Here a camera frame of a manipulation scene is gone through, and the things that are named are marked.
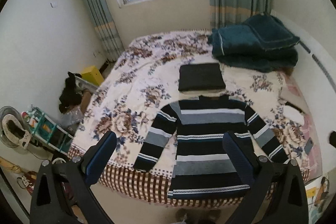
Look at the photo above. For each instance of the black clothes pile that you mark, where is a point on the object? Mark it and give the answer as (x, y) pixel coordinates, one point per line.
(69, 96)

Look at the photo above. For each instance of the teal storage shelf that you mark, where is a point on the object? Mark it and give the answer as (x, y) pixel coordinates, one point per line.
(47, 131)

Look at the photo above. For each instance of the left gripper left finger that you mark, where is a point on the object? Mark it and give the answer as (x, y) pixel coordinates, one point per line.
(60, 186)

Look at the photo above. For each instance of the white bed headboard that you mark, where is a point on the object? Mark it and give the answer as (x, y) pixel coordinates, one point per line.
(315, 76)

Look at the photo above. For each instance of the left teal curtain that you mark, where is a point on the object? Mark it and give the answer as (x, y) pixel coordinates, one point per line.
(105, 28)

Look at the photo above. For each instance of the yellow box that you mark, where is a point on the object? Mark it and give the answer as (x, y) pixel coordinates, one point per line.
(92, 75)

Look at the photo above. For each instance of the black folded garment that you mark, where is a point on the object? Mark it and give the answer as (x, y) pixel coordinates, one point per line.
(197, 77)

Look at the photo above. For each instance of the pink pillow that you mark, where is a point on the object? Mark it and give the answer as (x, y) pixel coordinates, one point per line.
(299, 126)

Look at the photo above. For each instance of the floral bed sheet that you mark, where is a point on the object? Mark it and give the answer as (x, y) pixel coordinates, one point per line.
(144, 79)

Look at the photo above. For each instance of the striped knit sweater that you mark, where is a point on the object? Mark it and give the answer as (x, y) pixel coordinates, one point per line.
(202, 169)

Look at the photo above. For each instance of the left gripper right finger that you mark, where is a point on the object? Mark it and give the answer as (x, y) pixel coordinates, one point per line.
(288, 203)

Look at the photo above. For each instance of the white electric fan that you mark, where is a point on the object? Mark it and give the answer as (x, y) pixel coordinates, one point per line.
(14, 130)

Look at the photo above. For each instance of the smartphone on bed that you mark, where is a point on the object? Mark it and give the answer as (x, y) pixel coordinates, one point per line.
(309, 145)

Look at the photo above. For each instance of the dark teal folded blanket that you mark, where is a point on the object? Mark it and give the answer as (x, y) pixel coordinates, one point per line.
(261, 43)

